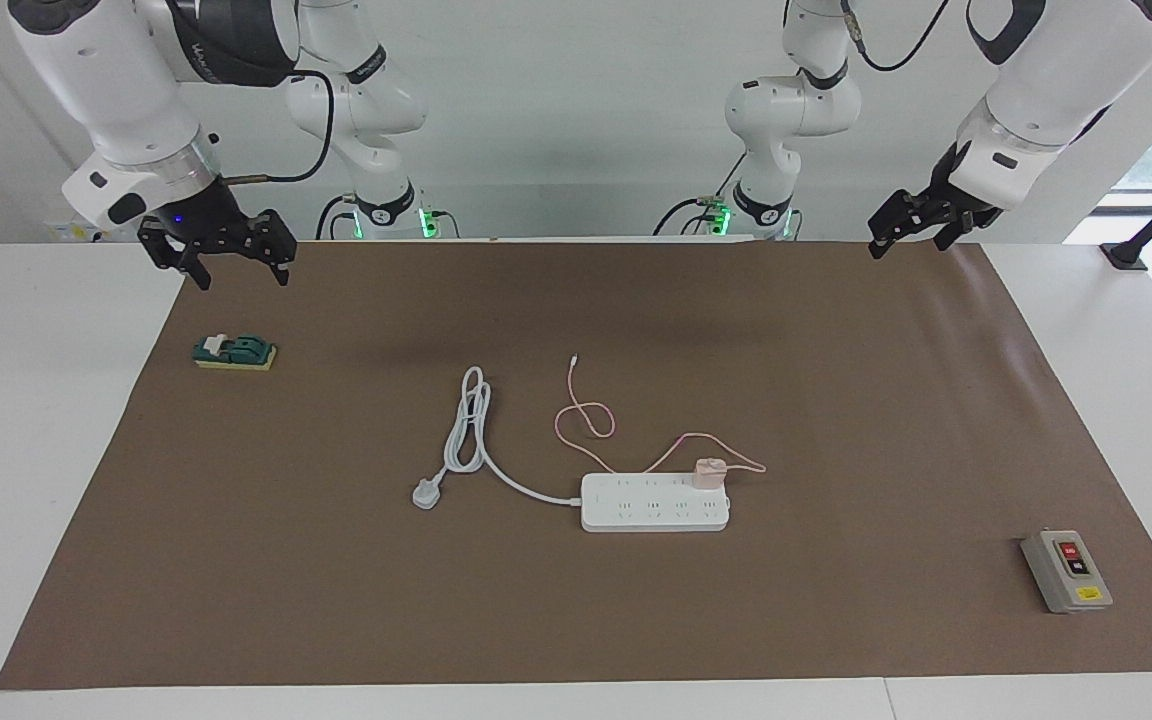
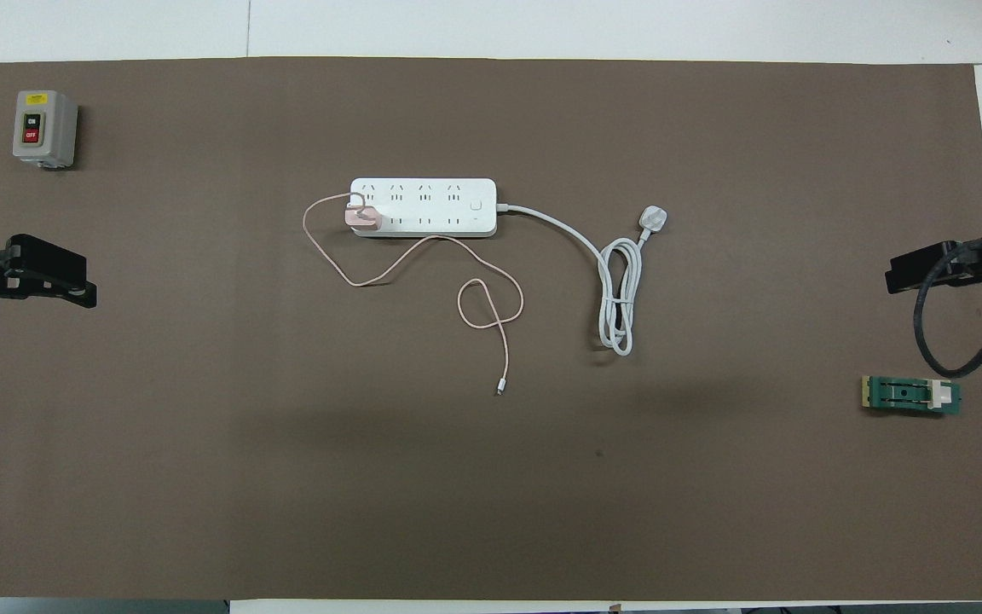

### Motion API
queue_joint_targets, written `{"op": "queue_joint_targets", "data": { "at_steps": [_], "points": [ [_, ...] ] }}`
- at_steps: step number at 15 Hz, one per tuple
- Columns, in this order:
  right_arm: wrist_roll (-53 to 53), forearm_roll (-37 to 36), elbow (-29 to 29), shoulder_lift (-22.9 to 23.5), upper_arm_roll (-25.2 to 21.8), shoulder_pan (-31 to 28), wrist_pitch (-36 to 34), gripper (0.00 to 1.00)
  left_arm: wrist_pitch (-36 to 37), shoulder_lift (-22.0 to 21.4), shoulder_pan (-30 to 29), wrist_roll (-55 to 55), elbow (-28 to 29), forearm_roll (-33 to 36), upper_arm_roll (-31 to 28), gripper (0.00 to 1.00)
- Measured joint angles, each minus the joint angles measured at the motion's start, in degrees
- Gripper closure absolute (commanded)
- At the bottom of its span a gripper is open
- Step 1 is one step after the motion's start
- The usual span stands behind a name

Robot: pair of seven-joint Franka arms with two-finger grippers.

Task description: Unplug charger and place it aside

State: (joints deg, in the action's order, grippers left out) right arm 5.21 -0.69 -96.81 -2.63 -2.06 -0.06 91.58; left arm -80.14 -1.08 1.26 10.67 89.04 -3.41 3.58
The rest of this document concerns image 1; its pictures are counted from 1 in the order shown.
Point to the white wall socket box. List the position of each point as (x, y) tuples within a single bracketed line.
[(71, 232)]

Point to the brown table mat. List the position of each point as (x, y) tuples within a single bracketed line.
[(336, 600)]

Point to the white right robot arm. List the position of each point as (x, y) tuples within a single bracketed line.
[(106, 80)]

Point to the green knife switch yellow base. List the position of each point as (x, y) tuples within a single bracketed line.
[(241, 350)]

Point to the pink charger adapter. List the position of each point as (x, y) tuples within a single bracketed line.
[(708, 473)]

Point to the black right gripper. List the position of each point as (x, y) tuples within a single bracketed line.
[(211, 225)]

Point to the grey push-button switch box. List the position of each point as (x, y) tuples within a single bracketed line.
[(1061, 580)]

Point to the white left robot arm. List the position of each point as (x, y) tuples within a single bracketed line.
[(1066, 80)]

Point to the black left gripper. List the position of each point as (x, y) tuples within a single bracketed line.
[(941, 208)]

